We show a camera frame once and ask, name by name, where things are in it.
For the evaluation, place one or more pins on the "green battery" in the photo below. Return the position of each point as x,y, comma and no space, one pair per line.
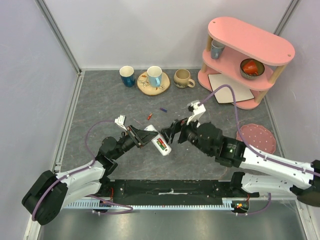
159,144

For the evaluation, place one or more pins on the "beige ceramic mug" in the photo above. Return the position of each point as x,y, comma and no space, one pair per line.
182,79

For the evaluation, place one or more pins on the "pink dotted plate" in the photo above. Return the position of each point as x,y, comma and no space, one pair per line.
258,136

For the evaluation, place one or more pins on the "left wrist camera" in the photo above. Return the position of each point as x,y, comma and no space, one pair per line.
120,122

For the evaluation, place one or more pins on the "pink three-tier shelf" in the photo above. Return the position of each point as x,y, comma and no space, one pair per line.
231,43

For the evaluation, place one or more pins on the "orange red battery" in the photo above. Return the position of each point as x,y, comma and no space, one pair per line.
163,144

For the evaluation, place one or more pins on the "red cup in bowl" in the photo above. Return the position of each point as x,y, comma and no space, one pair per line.
250,68

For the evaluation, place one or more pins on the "beige floral saucer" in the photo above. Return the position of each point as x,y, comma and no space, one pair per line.
145,87

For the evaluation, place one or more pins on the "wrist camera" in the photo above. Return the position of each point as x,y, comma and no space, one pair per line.
197,109
120,122

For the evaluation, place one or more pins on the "patterned dark bowl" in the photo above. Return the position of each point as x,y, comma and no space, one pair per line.
260,65

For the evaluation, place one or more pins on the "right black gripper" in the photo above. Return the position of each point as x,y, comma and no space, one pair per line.
181,131

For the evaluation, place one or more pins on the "white square plate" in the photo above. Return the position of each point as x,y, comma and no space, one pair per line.
224,95

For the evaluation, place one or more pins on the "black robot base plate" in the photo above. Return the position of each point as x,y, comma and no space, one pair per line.
172,192

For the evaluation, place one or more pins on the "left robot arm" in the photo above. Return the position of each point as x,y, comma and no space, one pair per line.
53,191

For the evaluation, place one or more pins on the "white cable duct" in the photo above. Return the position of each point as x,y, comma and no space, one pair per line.
95,204

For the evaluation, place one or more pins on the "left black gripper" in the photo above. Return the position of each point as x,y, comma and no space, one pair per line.
141,136

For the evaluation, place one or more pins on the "dark blue mug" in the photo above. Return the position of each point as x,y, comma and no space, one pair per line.
127,75

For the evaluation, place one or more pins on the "light blue mug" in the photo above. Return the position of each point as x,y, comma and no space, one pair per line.
154,75

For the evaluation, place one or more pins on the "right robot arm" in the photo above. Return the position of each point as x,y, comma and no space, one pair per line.
299,178

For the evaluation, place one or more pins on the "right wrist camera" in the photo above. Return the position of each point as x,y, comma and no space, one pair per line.
197,109

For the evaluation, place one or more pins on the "grey mug on shelf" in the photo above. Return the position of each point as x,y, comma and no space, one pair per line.
216,49

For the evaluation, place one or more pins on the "white remote control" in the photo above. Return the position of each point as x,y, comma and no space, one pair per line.
165,152

